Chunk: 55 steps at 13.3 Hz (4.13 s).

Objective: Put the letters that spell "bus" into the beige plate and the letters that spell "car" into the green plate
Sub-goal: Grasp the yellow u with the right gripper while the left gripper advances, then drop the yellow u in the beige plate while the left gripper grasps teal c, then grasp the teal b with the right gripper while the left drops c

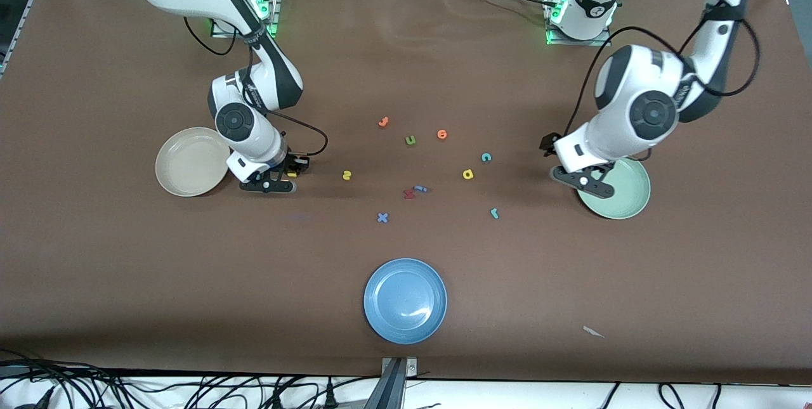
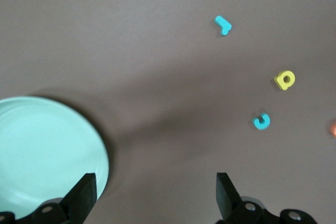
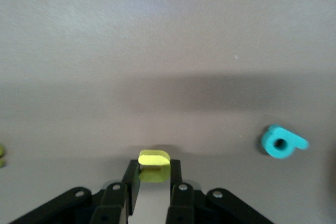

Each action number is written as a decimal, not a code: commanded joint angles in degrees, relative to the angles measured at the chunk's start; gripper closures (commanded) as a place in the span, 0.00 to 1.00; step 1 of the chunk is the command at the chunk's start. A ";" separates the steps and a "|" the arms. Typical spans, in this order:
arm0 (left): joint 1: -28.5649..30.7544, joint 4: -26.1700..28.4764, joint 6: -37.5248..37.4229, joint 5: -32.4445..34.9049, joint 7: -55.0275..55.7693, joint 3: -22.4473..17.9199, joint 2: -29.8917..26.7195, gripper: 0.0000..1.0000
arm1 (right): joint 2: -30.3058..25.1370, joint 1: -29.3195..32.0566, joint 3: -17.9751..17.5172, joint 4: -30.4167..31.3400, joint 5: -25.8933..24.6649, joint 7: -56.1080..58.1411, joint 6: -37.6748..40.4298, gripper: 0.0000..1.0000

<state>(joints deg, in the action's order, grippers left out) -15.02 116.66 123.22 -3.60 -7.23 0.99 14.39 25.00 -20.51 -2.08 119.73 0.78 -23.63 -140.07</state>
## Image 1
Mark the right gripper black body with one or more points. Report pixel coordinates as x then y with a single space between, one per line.
295 162

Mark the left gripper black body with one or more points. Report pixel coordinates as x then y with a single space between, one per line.
549 143

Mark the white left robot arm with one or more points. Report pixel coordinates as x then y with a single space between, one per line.
647 111

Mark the pale green plate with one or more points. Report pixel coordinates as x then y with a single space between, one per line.
628 196

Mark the beige brown plate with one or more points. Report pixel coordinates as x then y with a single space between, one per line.
190 162

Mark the brown table cover sheet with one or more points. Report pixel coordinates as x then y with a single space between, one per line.
406 79

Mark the blue plate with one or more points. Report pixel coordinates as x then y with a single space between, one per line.
406 301

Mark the white paper scrap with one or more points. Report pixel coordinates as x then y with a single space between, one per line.
592 331

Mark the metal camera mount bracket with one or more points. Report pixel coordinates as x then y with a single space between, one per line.
398 368

